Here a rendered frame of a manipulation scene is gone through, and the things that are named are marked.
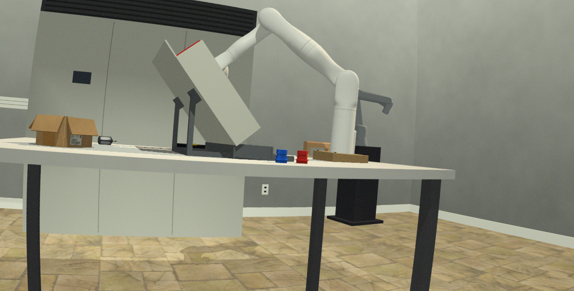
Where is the red plug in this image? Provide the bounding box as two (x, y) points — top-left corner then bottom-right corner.
(296, 150), (308, 164)

